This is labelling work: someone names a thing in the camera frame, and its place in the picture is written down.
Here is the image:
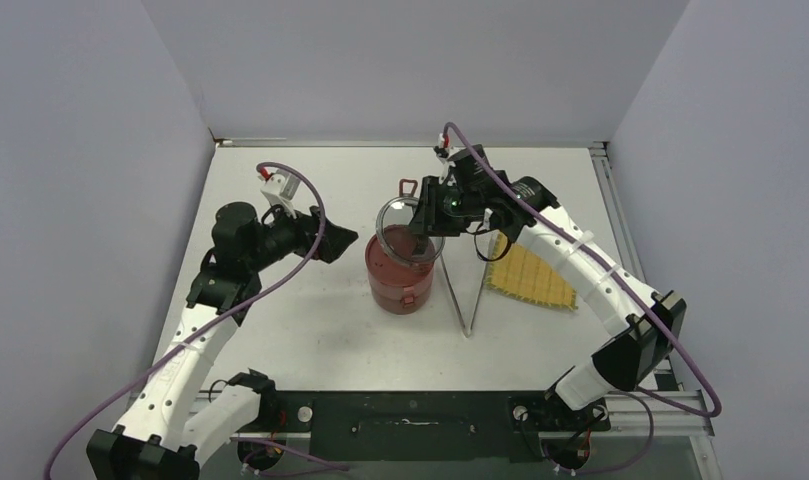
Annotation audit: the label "glass lid with red clip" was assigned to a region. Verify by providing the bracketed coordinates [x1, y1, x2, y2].
[375, 179, 444, 269]

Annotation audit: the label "steel tongs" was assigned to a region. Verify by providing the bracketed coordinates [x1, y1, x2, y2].
[438, 237, 488, 339]

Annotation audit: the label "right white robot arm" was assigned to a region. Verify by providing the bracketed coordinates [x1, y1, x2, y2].
[409, 145, 686, 428]

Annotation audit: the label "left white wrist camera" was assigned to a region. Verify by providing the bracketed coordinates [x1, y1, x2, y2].
[258, 167, 301, 218]

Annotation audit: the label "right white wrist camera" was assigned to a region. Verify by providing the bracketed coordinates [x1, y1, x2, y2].
[433, 132, 473, 167]

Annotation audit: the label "bamboo mat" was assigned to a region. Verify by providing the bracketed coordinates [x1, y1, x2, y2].
[485, 233, 577, 311]

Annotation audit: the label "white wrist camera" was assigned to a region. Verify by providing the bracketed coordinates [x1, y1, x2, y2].
[433, 132, 473, 167]
[258, 167, 301, 218]

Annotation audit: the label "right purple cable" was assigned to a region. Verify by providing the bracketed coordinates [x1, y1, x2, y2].
[442, 121, 723, 419]

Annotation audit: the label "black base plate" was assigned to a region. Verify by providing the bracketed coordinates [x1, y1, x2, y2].
[240, 391, 611, 462]

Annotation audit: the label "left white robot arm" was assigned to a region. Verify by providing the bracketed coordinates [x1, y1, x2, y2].
[87, 202, 358, 479]

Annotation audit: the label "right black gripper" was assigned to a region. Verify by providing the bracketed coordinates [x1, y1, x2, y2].
[409, 176, 482, 236]

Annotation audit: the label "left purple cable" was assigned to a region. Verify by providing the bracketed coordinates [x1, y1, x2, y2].
[42, 161, 328, 480]

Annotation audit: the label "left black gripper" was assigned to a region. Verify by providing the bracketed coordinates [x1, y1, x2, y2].
[245, 197, 355, 272]

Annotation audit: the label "aluminium rail frame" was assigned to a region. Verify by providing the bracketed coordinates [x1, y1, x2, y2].
[213, 137, 717, 439]

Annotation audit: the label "purple cable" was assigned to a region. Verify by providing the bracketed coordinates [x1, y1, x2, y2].
[42, 161, 328, 480]
[442, 121, 723, 419]

